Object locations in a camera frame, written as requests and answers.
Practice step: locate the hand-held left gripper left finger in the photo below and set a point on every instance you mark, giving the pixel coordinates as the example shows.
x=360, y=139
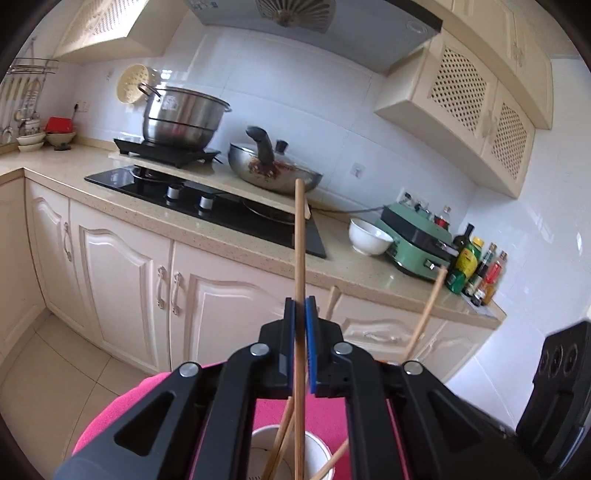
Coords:
x=290, y=350

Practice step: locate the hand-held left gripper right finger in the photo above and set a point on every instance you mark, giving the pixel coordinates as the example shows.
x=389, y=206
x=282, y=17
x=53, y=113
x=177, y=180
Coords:
x=311, y=350

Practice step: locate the wooden chopstick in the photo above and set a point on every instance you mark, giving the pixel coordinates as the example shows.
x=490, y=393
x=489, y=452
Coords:
x=270, y=466
x=333, y=300
x=429, y=309
x=299, y=240

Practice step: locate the pink paper cup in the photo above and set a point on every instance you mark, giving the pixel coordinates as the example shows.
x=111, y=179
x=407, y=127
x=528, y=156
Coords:
x=318, y=450

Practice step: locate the hanging metal kitchen utensils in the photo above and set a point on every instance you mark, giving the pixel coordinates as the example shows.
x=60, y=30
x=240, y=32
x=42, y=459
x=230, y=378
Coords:
x=21, y=106

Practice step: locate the pink round table cloth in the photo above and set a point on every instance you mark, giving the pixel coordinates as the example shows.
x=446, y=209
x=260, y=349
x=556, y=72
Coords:
x=323, y=415

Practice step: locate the white ceramic bowl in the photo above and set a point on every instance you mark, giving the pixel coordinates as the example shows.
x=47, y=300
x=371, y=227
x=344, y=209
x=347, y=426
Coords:
x=367, y=240

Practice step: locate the red sauce bottle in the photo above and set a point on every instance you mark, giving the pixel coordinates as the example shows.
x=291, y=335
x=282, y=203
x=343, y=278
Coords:
x=494, y=277

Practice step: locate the black glass gas stove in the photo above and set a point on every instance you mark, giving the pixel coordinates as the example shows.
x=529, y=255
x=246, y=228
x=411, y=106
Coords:
x=258, y=221

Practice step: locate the green electric cooker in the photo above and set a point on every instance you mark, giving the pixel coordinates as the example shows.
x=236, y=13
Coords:
x=411, y=249

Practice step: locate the dark sauce bottle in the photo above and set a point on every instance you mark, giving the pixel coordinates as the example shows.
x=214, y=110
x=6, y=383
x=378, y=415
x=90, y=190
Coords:
x=480, y=272

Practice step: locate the green bottle with yellow cap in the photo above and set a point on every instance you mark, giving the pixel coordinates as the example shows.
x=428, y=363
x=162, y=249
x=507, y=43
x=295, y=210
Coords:
x=466, y=265

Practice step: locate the dark oil bottle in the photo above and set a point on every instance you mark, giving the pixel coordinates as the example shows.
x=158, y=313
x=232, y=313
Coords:
x=465, y=237

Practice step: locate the black induction cooker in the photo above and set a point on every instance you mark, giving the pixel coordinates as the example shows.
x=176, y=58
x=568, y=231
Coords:
x=171, y=154

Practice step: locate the stainless steel stock pot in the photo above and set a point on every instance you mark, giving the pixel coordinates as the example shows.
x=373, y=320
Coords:
x=184, y=120

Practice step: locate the cream plastic colander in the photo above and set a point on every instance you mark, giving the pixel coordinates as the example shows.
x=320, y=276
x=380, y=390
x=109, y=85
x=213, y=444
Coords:
x=131, y=85

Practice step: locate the grey range hood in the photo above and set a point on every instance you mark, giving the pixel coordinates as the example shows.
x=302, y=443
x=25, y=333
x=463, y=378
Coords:
x=351, y=41

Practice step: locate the red box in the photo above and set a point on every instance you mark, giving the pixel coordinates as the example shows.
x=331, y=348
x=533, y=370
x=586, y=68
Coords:
x=60, y=124

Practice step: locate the stack of white bowls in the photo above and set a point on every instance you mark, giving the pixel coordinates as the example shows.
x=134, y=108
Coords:
x=31, y=138

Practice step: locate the metal utensil rack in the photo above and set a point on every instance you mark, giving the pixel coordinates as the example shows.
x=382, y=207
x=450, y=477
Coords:
x=32, y=65

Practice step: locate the white wall outlet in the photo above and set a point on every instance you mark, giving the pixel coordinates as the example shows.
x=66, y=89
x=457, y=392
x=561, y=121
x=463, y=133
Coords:
x=358, y=170

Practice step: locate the cream lattice wall cabinet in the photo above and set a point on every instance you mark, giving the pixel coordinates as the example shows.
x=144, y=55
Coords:
x=101, y=27
x=461, y=92

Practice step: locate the wall outlet with black plug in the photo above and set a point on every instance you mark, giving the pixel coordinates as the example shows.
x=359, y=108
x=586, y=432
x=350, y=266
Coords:
x=82, y=107

